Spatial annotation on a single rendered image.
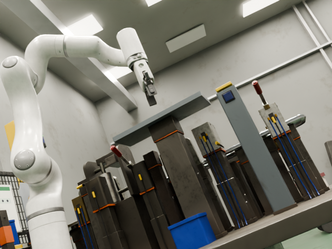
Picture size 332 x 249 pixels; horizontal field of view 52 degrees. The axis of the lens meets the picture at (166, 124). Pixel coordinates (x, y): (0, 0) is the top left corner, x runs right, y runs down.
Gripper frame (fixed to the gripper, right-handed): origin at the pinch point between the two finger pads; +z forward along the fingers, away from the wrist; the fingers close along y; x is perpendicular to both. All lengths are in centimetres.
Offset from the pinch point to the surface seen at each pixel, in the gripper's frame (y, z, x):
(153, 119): -6.5, 10.7, 3.8
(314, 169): 8, 47, -49
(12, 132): 124, -65, 87
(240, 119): -14.7, 24.1, -22.2
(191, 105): -7.9, 11.3, -10.6
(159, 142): -2.6, 18.5, 4.3
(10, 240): 56, 22, 82
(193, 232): -14, 52, 7
